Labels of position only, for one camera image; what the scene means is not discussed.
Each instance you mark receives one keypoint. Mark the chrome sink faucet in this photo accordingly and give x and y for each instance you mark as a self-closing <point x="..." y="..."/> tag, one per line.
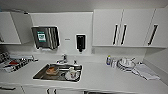
<point x="63" y="60"/>

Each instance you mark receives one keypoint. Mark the blue dish soap bottle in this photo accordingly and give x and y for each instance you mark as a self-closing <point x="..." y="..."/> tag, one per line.
<point x="108" y="61"/>

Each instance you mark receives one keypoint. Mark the small white bottle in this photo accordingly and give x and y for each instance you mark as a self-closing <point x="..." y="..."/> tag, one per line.
<point x="114" y="63"/>

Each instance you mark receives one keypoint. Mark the orange bowl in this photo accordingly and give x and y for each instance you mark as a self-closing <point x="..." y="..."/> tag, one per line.
<point x="52" y="70"/>

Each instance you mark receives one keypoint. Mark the steel paper towel dispenser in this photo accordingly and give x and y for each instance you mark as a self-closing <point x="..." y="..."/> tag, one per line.
<point x="45" y="36"/>

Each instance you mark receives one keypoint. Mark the stack of white dishes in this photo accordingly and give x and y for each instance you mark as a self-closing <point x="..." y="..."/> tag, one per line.
<point x="126" y="65"/>

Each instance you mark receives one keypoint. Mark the stainless steel sink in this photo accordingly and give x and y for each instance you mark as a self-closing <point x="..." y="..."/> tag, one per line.
<point x="40" y="76"/>

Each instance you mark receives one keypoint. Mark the white under-sink cabinet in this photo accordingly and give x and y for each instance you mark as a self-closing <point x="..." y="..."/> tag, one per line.
<point x="36" y="90"/>

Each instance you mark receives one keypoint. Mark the metal dish rack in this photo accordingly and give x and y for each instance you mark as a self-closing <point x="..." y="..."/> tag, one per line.
<point x="15" y="63"/>

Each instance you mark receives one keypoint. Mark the white drawer stack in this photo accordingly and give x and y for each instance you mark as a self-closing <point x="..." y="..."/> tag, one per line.
<point x="10" y="90"/>

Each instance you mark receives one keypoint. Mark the black wall soap dispenser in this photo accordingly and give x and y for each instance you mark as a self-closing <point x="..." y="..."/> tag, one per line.
<point x="80" y="42"/>

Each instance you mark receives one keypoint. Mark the white wall outlet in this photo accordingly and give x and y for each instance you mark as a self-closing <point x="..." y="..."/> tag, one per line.
<point x="93" y="50"/>

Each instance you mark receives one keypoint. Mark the white upper wall cabinet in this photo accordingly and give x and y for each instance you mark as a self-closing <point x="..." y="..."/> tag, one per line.
<point x="10" y="28"/>
<point x="133" y="26"/>

